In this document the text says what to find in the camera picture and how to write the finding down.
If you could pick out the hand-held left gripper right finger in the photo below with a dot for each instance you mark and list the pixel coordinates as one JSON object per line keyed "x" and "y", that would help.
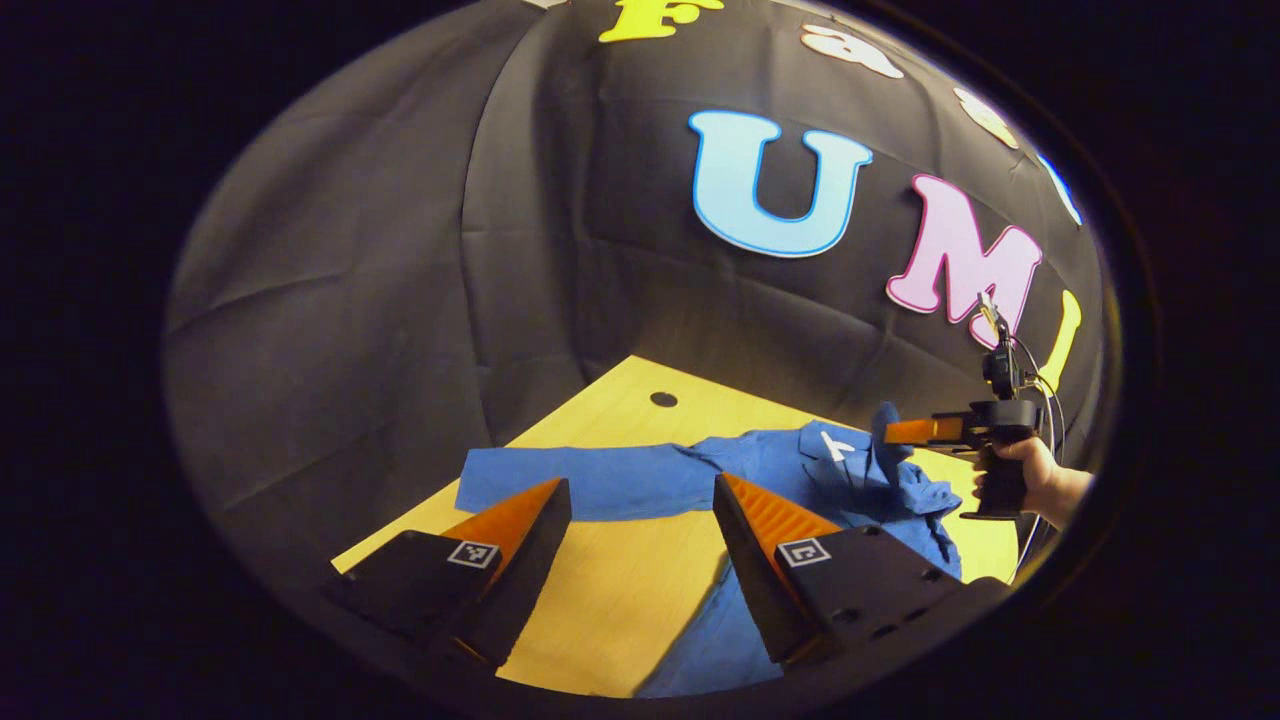
{"x": 745, "y": 570}

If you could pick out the black backdrop cloth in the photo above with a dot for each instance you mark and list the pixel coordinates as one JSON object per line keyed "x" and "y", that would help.
{"x": 350, "y": 300}

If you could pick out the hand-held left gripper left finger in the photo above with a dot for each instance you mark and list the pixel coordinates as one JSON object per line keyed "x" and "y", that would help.
{"x": 530, "y": 560}

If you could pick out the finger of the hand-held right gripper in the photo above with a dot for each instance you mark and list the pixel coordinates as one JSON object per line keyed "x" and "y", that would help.
{"x": 925, "y": 431}

